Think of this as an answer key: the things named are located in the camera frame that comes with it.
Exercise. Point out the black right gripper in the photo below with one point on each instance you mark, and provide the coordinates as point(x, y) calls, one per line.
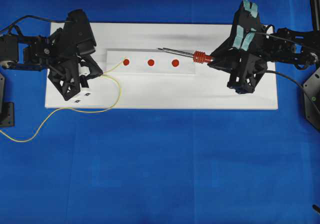
point(242, 66)

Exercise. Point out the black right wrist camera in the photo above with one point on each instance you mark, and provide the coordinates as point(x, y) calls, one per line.
point(246, 22)

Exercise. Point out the red handled soldering iron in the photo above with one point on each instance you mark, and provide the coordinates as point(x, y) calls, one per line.
point(197, 56)

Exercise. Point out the blue table cloth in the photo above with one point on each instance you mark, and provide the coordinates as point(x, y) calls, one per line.
point(158, 166)

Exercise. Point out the black aluminium frame rail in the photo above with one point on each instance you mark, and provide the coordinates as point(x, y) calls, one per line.
point(315, 14)

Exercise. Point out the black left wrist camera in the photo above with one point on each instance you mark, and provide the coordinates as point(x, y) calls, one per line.
point(79, 37)

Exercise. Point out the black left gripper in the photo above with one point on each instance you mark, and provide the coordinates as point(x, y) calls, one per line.
point(68, 71)

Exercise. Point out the white raised paper strip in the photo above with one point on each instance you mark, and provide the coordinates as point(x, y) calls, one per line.
point(138, 62)

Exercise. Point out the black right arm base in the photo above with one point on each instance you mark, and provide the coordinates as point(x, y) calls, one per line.
point(312, 105)

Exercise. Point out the middle red dot mark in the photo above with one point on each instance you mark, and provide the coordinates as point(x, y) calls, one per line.
point(150, 62)

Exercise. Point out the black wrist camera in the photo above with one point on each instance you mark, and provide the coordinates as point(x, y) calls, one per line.
point(246, 22)
point(79, 37)

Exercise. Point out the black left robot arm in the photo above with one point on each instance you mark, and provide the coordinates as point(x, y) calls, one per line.
point(24, 53)

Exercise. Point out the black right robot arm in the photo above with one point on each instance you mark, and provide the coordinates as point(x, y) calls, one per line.
point(301, 49)

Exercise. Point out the left red dot mark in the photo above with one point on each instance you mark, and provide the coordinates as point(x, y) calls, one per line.
point(126, 62)

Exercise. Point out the red dot mark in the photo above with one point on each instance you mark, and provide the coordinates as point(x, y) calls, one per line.
point(150, 62)
point(126, 62)
point(175, 62)

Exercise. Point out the white foam board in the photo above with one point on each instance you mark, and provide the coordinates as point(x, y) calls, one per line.
point(207, 89)

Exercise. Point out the right red dot mark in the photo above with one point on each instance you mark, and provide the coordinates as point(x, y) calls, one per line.
point(175, 62)

